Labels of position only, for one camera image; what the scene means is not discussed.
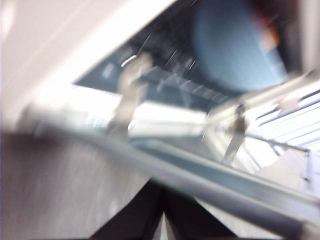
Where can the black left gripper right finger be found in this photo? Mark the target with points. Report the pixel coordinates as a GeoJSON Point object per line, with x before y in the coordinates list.
{"type": "Point", "coordinates": [192, 222]}

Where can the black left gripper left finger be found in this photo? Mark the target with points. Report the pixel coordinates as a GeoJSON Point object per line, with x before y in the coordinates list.
{"type": "Point", "coordinates": [140, 220]}

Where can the blue ribbed bowl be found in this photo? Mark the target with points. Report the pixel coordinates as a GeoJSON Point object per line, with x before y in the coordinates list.
{"type": "Point", "coordinates": [232, 50]}

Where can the red yellow apple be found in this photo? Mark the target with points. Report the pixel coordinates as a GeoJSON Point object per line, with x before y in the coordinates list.
{"type": "Point", "coordinates": [270, 32]}

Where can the cream toaster oven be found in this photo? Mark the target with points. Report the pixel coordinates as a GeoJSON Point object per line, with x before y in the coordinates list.
{"type": "Point", "coordinates": [107, 42]}

